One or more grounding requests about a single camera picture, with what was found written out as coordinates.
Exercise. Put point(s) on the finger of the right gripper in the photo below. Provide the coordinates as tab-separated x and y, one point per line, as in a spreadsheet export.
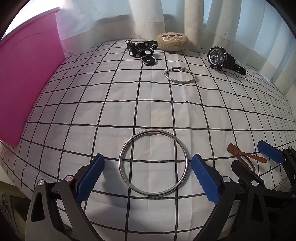
245	175
270	151

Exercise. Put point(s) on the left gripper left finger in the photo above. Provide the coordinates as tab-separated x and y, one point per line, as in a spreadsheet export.
44	221

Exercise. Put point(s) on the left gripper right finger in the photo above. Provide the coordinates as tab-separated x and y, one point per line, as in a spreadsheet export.
251	219

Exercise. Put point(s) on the brown hair clip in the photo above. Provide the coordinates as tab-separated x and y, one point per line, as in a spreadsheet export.
245	157

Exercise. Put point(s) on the black wrist watch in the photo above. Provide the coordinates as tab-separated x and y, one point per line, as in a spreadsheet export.
218	59

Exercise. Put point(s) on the beige sloth plush clip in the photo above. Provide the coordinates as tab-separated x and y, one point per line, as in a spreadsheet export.
172	42

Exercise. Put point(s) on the white grid tablecloth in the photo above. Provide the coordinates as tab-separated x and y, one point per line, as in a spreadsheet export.
94	102

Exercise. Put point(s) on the white curtain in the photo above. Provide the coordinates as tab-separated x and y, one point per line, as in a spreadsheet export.
252	31

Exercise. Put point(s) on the pink plastic bin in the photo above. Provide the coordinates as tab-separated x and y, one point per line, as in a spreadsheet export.
29	55

